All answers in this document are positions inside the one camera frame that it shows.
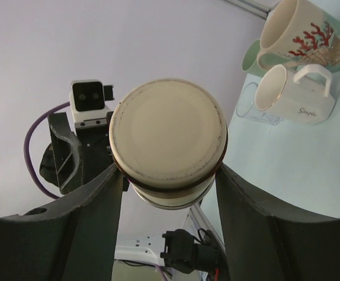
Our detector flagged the white Simple ceramic mug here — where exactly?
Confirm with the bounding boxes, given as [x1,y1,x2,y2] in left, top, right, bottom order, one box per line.
[254,64,335,125]

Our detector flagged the green tumbler cup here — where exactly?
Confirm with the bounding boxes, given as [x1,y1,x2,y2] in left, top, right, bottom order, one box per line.
[242,40,266,77]

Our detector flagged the brown cream cup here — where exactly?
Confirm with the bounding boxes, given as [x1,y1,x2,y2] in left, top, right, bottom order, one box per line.
[109,78,228,210]

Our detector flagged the cream painted ceramic mug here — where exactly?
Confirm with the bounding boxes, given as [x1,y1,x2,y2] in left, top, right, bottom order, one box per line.
[256,0,340,73]

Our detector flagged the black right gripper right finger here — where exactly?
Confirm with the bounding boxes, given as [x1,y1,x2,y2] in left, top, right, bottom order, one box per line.
[216,165,340,280]

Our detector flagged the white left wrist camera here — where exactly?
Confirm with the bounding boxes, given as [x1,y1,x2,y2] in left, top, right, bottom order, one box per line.
[69,80,114,128]

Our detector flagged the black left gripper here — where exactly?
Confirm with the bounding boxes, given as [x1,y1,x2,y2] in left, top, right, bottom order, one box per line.
[39,111,114,195]

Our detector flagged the clear glass cup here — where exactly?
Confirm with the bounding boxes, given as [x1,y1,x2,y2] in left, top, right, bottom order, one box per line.
[235,83,283,125]

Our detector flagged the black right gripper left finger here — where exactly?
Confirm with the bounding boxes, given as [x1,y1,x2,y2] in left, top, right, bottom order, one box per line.
[0,165,123,280]

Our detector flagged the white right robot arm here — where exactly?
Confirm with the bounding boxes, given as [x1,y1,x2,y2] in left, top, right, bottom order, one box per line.
[0,166,340,280]

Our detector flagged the aluminium frame rail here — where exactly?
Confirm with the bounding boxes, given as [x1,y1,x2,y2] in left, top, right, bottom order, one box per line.
[183,204,230,280]

